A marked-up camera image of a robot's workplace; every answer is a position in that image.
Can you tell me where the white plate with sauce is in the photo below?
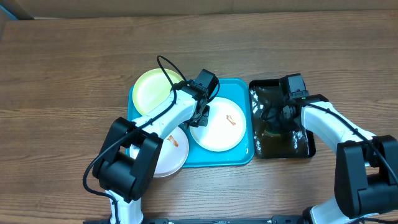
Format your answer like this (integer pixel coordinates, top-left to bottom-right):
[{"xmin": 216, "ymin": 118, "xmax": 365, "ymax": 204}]
[{"xmin": 190, "ymin": 97, "xmax": 246, "ymax": 152}]

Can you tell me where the yellow plate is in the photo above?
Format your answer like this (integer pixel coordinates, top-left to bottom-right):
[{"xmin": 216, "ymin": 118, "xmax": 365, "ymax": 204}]
[{"xmin": 132, "ymin": 68, "xmax": 172, "ymax": 115}]

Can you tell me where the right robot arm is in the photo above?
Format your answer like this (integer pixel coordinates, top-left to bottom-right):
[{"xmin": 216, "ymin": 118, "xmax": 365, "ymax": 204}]
[{"xmin": 262, "ymin": 95, "xmax": 397, "ymax": 223}]

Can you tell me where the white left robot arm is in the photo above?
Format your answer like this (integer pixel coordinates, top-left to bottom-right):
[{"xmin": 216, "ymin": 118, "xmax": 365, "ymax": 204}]
[{"xmin": 87, "ymin": 82, "xmax": 215, "ymax": 223}]

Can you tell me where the black water tray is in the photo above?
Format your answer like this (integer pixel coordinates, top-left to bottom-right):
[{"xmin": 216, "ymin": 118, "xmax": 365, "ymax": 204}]
[{"xmin": 249, "ymin": 79, "xmax": 316, "ymax": 159}]

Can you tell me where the teal plastic tray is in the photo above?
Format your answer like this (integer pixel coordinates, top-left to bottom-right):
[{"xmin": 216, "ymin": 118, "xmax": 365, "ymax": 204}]
[{"xmin": 125, "ymin": 77, "xmax": 255, "ymax": 169}]

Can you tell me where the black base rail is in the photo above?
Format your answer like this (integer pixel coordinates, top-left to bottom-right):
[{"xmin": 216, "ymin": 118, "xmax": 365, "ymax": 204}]
[{"xmin": 82, "ymin": 215, "xmax": 312, "ymax": 224}]

